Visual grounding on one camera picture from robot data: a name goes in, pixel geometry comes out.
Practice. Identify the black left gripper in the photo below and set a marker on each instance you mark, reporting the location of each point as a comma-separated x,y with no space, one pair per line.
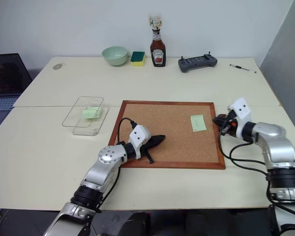
145,148

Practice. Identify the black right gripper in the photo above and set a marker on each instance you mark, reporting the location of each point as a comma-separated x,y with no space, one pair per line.
229,127

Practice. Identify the single green sticky note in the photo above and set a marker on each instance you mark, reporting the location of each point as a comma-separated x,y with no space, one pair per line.
198,123

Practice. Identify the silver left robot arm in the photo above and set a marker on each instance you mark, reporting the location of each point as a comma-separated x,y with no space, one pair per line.
108,157

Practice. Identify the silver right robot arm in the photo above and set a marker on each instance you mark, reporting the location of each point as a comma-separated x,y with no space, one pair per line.
273,137

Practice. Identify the clear plastic box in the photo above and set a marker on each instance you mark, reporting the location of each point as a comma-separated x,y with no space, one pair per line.
98,125

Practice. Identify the green sticky note stack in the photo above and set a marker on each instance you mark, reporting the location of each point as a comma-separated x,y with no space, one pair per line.
91,113

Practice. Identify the wood-framed cork board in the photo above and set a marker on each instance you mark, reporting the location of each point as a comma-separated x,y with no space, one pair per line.
167,127

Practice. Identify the black and white pen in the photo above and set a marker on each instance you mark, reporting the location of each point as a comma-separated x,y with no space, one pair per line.
242,67

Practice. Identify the grey handheld controller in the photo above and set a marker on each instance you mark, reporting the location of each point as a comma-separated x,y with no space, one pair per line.
196,63

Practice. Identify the yellow and green sponge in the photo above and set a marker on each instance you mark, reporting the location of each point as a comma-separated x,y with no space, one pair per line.
138,59

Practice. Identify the dark rounded shape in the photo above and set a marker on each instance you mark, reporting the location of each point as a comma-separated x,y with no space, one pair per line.
137,225

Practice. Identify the ketchup bottle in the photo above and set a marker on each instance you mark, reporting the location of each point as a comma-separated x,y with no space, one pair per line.
158,52

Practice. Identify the pale green bowl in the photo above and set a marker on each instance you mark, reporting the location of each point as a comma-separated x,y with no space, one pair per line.
114,57

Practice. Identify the grey partition panel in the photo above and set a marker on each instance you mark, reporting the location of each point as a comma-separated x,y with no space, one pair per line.
287,49

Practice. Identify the small clear plastic jar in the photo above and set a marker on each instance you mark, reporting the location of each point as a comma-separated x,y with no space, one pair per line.
155,21

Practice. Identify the open laptop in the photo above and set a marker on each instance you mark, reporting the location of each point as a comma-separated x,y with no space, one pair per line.
5,73

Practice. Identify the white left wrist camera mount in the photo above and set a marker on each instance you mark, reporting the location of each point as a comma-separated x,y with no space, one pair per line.
138,134

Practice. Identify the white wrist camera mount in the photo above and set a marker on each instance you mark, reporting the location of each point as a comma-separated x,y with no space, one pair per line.
241,107
138,134

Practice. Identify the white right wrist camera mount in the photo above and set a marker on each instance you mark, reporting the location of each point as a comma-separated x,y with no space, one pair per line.
241,107

